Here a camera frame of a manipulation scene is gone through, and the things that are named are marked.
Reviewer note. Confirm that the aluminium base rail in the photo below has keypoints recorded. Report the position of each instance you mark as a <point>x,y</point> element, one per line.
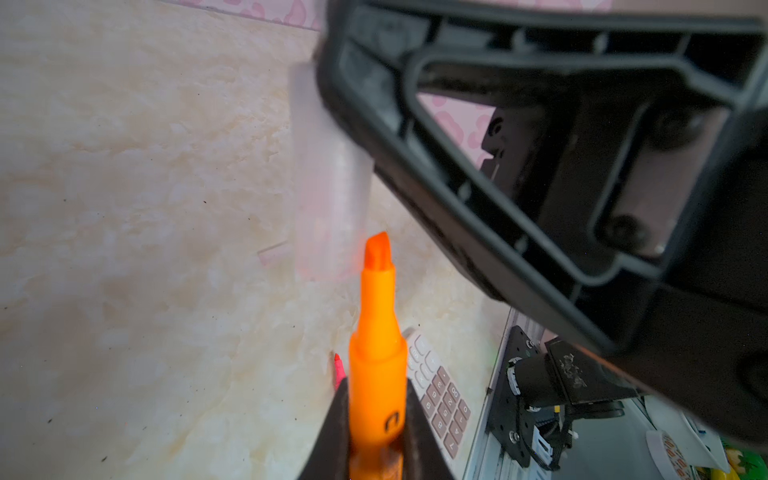
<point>487,459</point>

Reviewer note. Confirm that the pink highlighter pen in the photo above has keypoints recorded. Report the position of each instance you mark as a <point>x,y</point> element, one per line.
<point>339,371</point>

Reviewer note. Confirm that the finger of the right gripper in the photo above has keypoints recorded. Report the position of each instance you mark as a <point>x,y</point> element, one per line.
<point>415,83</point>

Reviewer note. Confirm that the orange highlighter pen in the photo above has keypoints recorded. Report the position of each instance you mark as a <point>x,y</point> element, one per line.
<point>377,380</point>

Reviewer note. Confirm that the clear pen cap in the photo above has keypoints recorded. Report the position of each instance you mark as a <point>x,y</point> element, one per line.
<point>275,253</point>
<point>332,181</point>

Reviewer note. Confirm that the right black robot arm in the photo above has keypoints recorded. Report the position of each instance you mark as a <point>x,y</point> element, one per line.
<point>558,390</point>

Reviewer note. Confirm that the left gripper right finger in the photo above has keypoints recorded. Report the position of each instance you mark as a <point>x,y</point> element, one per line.
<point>423,459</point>

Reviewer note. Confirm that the pink desk calculator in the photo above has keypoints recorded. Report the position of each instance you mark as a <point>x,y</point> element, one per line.
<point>442,401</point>

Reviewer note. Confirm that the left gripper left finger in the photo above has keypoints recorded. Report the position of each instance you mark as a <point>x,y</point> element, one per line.
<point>329,457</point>

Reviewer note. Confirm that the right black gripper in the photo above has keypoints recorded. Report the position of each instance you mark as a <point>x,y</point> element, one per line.
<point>643,225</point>

